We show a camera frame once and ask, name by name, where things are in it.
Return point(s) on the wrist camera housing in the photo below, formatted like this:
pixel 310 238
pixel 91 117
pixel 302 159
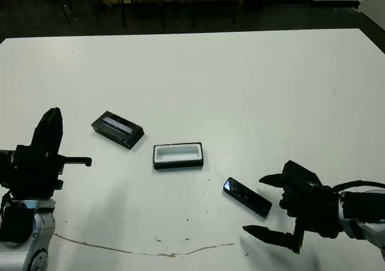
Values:
pixel 300 173
pixel 6 169

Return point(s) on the black printed box lid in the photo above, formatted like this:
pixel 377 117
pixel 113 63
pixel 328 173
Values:
pixel 111 131

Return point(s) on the black box base white insert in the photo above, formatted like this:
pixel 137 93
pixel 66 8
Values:
pixel 177 154

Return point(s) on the slim black camera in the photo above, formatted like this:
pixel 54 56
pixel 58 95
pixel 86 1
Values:
pixel 248 197

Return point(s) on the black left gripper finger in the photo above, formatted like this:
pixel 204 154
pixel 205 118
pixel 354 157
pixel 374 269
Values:
pixel 59 131
pixel 46 131

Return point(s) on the right wrist camera housing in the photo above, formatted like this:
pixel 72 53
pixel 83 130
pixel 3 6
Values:
pixel 300 173

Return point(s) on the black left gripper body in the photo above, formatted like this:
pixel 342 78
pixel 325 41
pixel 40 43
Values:
pixel 36 172

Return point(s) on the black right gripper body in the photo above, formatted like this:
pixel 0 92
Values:
pixel 312 211

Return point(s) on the left wrist camera housing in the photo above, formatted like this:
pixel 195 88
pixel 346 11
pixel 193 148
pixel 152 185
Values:
pixel 6 169

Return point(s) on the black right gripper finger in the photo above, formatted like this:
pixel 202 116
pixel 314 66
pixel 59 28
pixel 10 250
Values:
pixel 270 235
pixel 273 180

